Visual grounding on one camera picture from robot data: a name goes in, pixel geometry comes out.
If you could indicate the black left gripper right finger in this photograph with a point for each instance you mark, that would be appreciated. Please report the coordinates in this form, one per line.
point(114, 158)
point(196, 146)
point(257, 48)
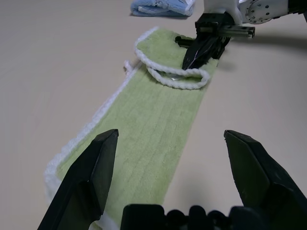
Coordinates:
point(261, 182)

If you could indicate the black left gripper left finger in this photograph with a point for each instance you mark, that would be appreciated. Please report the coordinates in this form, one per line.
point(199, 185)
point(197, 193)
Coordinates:
point(81, 187)

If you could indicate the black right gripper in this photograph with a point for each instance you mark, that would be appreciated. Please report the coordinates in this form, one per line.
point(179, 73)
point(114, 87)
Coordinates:
point(213, 22)

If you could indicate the green towel with white trim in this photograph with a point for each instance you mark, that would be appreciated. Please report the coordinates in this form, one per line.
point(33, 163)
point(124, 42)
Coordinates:
point(148, 119)

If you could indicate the folded blue towel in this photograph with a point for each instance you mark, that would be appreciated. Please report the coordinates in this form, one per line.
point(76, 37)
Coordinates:
point(153, 7)

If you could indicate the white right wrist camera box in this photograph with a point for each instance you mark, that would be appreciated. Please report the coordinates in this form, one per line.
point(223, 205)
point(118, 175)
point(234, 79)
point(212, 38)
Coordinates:
point(216, 6)

